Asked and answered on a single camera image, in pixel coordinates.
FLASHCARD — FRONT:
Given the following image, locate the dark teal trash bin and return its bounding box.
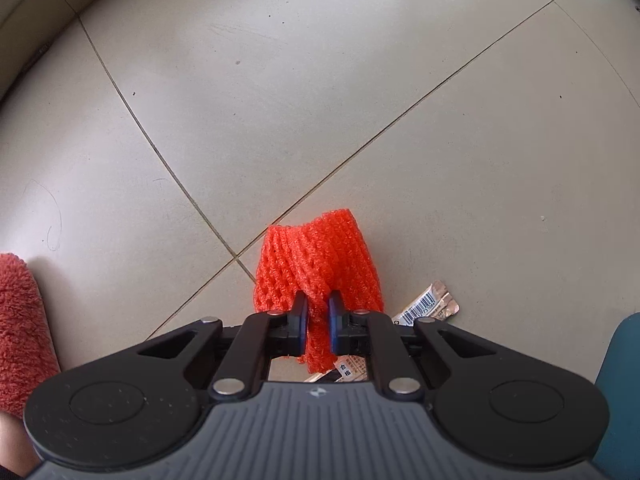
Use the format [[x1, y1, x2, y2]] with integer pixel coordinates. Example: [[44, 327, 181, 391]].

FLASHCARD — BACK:
[[593, 313, 640, 479]]

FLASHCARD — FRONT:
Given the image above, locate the orange foam fruit net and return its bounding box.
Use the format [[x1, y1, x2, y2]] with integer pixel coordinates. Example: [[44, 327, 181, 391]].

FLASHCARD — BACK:
[[253, 209, 384, 374]]

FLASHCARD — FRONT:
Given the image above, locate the barcode foil wrapper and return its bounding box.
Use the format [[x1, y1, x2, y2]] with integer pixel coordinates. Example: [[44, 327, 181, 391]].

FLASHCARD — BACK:
[[305, 281, 460, 382]]

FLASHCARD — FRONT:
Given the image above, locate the red fuzzy slipper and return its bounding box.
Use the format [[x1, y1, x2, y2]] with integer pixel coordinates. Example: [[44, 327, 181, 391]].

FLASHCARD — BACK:
[[0, 254, 61, 418]]

